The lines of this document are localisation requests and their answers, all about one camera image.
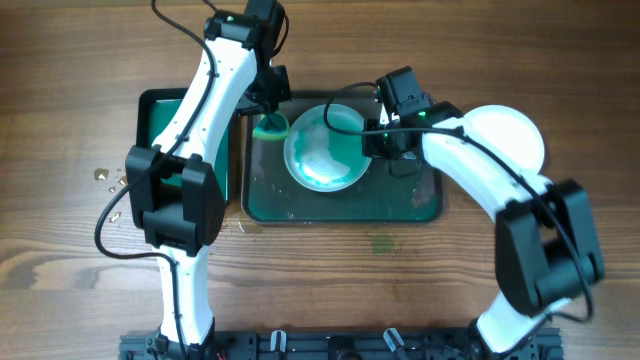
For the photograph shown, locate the green yellow sponge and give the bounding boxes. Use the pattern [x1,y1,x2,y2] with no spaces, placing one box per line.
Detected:
[252,111,290,141]

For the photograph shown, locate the white plate top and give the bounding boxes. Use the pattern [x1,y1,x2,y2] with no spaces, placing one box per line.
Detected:
[283,104,371,193]

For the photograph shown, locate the white plate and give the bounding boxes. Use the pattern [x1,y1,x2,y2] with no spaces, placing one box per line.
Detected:
[465,105,545,173]
[283,104,371,193]

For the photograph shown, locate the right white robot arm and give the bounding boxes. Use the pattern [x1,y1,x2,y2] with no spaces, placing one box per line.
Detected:
[362,102,605,359]

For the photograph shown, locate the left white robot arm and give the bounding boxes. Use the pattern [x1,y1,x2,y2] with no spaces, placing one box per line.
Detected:
[125,5,290,359]

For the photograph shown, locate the large dark serving tray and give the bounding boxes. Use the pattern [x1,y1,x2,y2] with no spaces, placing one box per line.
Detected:
[241,116,445,224]

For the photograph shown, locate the small green water tray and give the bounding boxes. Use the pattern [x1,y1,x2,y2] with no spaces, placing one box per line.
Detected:
[136,88,235,204]

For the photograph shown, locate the right black cable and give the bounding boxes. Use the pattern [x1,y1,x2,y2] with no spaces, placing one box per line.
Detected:
[322,81,595,324]

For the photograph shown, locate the black cable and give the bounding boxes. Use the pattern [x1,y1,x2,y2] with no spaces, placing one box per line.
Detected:
[93,0,221,351]
[322,81,595,324]

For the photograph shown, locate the left black cable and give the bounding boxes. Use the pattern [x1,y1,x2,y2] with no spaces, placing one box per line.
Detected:
[93,0,221,351]

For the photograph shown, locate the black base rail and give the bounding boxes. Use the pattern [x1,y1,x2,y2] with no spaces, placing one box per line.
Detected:
[119,324,564,360]

